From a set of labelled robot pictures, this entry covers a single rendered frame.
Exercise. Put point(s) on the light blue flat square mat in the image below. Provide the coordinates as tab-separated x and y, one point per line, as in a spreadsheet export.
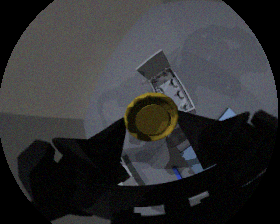
189	153

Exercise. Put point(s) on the yellow round plate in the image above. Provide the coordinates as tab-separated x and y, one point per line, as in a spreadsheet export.
151	116

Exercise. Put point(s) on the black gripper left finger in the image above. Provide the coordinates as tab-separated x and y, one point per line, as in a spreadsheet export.
102	151

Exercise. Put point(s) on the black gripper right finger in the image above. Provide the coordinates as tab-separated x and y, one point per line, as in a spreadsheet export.
208	136

